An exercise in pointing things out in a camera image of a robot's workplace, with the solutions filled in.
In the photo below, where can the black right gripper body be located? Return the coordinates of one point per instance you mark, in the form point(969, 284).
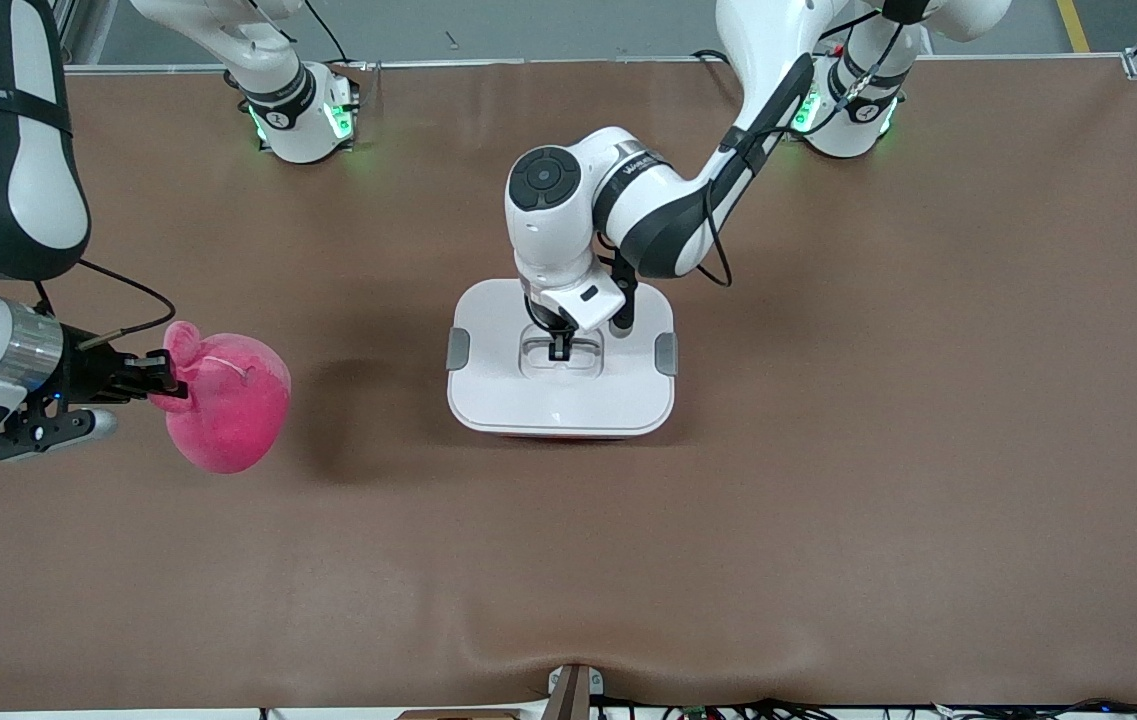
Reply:
point(90, 373)

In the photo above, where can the pink plush toy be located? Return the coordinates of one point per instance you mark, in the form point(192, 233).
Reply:
point(228, 410)

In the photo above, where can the white box lid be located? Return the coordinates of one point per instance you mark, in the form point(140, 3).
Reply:
point(488, 400)

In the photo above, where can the gray lid latch clip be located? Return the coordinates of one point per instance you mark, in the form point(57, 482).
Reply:
point(458, 348)
point(666, 353)

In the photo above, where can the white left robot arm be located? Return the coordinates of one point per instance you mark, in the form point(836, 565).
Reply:
point(668, 210)

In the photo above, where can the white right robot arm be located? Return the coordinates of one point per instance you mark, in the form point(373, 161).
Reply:
point(18, 200)

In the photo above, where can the pink plastic box base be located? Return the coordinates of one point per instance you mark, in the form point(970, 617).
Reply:
point(558, 436)

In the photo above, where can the brown table mat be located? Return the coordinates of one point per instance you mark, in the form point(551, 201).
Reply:
point(568, 560)

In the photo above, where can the brown wooden board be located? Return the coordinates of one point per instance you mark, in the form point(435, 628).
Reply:
point(458, 715)

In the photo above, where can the camera stand post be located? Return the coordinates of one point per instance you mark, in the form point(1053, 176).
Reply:
point(573, 695)

